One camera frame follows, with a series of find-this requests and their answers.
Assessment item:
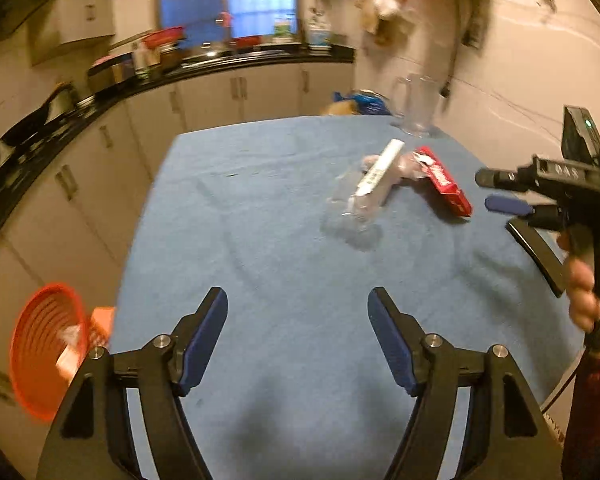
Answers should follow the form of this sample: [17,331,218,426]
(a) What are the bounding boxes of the orange stool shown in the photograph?
[87,306,117,356]

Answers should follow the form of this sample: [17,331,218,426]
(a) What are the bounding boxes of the black kitchen countertop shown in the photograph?
[0,42,356,271]

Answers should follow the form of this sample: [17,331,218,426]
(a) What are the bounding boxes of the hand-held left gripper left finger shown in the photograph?
[36,286,229,480]

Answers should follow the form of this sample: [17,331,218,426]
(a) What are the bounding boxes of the blue plastic bag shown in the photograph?
[332,90,394,117]

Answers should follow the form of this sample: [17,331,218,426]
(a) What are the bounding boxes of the blue tablecloth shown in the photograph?
[111,115,588,480]

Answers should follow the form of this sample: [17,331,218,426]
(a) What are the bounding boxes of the black wall cable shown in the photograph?
[441,5,463,99]

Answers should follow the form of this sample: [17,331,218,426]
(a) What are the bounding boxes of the black silver toaster oven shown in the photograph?
[87,55,134,94]

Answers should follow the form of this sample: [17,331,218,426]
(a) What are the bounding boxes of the blue label detergent bottle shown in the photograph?
[307,7,334,51]

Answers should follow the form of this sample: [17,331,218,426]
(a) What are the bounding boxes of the small beige upper cabinet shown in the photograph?
[27,0,119,66]

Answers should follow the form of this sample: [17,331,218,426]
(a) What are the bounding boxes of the clear plastic pitcher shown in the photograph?
[390,74,444,139]

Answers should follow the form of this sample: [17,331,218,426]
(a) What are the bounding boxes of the range hood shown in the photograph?
[0,0,63,52]

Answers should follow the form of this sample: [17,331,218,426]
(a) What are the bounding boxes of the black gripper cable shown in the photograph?
[541,349,587,413]

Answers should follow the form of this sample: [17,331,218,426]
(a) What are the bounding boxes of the red cardboard box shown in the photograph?
[414,146,474,219]

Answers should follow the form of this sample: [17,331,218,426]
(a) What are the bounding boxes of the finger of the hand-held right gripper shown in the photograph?
[484,196,566,232]
[506,217,570,299]

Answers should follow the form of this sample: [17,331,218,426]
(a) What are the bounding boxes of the clear crushed plastic bottle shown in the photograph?
[324,155,432,242]

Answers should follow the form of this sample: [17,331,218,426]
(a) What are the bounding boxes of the wall socket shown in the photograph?
[461,10,484,52]

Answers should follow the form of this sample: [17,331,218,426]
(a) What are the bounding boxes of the red colander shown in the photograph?
[142,26,187,49]

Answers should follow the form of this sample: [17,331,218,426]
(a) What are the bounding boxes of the black frying wok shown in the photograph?
[0,102,77,157]

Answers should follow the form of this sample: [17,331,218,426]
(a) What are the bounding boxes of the person's right forearm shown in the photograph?
[561,347,600,480]

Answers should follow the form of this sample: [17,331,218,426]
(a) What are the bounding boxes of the person's right hand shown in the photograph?
[557,230,600,332]

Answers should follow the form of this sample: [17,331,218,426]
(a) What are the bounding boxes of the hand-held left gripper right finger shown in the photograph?
[367,286,566,480]

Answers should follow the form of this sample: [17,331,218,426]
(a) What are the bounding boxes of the long white tube box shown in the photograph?
[355,140,406,199]

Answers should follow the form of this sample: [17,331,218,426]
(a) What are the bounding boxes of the red plastic basket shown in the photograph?
[9,282,92,422]

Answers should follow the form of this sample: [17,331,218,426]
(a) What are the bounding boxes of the beige lower cabinets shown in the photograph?
[0,60,356,401]

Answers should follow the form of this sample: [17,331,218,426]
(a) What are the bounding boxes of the green label detergent bottle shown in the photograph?
[272,12,297,44]

